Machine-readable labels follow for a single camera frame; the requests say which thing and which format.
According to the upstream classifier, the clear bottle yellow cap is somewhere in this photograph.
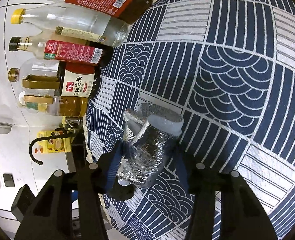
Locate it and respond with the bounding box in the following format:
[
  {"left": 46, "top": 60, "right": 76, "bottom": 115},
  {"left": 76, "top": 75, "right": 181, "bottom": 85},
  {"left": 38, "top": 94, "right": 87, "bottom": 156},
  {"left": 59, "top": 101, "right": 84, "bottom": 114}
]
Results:
[{"left": 11, "top": 3, "right": 130, "bottom": 47}]

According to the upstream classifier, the green-label dark glass bottle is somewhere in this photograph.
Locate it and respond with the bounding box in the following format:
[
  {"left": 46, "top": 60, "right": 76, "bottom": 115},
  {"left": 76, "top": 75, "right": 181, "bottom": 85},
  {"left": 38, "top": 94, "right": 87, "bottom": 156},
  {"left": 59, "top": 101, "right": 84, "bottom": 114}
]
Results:
[{"left": 61, "top": 116, "right": 83, "bottom": 137}]

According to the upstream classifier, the blue white patterned tablecloth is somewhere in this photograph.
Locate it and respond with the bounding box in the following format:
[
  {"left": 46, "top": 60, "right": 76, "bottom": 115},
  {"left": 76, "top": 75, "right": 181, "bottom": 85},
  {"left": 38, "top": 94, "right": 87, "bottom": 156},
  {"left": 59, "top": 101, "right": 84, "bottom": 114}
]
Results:
[{"left": 86, "top": 0, "right": 295, "bottom": 239}]

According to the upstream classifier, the black wall socket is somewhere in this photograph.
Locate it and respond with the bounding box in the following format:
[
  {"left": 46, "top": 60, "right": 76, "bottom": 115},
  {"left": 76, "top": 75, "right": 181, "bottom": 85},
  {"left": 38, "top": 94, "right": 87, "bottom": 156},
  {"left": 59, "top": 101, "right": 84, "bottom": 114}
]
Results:
[{"left": 3, "top": 173, "right": 15, "bottom": 187}]

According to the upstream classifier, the soy sauce bottle white label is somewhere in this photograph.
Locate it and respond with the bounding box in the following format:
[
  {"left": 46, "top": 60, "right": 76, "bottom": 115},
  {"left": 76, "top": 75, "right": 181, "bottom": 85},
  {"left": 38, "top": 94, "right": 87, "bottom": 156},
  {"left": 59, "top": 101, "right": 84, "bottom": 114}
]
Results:
[{"left": 8, "top": 57, "right": 102, "bottom": 99}]

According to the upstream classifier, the yellow dish soap bottle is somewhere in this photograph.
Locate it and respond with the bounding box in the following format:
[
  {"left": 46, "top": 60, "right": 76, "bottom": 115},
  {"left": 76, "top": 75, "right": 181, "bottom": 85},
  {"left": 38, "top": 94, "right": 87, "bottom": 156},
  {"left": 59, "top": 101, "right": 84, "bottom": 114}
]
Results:
[{"left": 35, "top": 131, "right": 71, "bottom": 154}]

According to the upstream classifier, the large clear cooking oil jug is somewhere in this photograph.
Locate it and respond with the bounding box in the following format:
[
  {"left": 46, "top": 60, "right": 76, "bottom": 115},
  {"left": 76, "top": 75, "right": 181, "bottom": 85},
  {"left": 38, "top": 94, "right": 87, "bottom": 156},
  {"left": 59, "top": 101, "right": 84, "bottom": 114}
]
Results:
[{"left": 18, "top": 92, "right": 88, "bottom": 118}]

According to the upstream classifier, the silver foil wrapper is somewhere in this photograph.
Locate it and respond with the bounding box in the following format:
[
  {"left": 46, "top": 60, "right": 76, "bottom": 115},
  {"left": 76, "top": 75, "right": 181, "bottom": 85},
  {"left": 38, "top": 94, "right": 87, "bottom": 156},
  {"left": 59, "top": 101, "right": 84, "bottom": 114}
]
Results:
[{"left": 117, "top": 102, "right": 184, "bottom": 189}]

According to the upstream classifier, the black kitchen faucet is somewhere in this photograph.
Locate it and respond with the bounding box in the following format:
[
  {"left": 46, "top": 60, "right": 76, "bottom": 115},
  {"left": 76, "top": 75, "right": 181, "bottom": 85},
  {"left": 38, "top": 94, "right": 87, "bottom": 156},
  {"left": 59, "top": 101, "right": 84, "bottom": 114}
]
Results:
[{"left": 29, "top": 128, "right": 84, "bottom": 166}]

